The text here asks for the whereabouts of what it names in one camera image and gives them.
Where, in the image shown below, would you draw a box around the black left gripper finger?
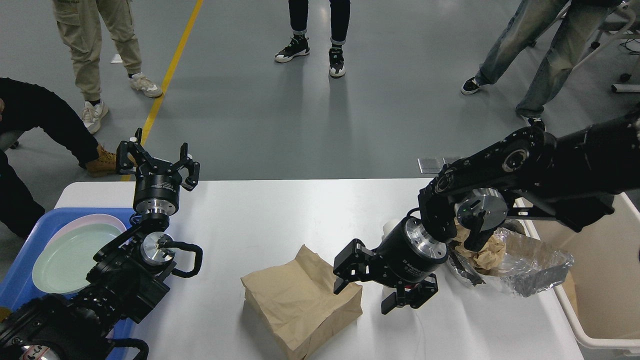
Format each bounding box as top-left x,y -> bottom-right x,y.
115,128 -> 158,177
167,143 -> 201,192

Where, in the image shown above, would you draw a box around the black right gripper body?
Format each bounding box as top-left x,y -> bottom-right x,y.
374,216 -> 449,287

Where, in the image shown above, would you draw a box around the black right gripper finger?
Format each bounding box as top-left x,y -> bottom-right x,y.
381,273 -> 439,315
333,238 -> 383,295

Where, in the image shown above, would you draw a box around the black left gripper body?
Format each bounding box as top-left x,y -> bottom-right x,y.
132,173 -> 182,216

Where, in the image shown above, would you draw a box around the brown paper bag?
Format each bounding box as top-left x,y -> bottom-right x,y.
240,245 -> 362,360

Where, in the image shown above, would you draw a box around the green plate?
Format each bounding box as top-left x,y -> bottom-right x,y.
32,223 -> 125,295

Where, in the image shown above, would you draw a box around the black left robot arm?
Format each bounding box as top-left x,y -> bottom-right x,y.
1,129 -> 203,360

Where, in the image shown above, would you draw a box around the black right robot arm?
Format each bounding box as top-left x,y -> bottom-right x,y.
333,111 -> 640,314

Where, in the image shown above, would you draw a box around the seated person tan boots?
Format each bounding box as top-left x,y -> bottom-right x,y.
0,77 -> 136,240

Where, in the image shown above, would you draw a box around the pink plate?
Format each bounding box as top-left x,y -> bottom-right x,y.
50,213 -> 126,241

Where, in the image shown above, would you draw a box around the metal floor socket plate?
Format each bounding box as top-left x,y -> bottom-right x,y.
417,156 -> 461,174

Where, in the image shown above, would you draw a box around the grey crumpled wrapper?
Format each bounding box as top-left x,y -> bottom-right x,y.
500,219 -> 527,236

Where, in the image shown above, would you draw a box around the clear plastic wrapper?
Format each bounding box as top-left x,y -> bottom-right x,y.
447,227 -> 575,297

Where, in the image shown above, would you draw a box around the person in beige trousers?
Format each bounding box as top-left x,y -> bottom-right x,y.
52,0 -> 163,135

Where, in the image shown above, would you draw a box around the blue plastic tray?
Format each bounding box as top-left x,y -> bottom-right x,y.
1,208 -> 167,360

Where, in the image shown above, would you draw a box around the beige plastic bin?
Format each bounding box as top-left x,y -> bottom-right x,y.
524,193 -> 640,356

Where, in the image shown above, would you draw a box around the person in black trousers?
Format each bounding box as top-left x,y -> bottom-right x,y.
274,0 -> 352,79

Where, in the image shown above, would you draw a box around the white office chair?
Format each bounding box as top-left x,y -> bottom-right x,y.
574,0 -> 640,71

